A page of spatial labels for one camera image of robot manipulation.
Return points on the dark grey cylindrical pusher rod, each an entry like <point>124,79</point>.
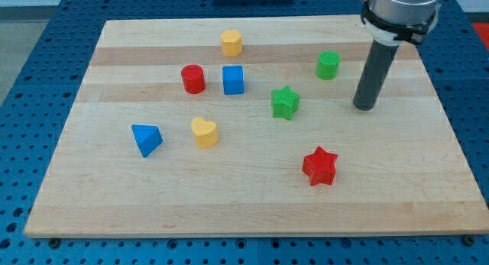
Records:
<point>373,75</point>

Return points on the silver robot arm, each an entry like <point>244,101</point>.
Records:
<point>390,23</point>

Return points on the green star block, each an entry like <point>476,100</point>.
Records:
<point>284,102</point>

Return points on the red star block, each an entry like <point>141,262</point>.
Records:
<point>320,167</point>

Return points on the green cylinder block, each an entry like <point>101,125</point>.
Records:
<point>327,65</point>

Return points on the blue cube block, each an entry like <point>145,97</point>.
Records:
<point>233,80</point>

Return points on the yellow hexagon block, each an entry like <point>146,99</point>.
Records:
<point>231,43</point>

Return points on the light wooden board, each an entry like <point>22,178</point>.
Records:
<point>400,169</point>

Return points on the red cylinder block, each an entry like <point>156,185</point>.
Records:
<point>193,79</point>

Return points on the yellow heart block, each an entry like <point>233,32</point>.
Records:
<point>205,132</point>

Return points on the blue triangle block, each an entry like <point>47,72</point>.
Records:
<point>147,138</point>

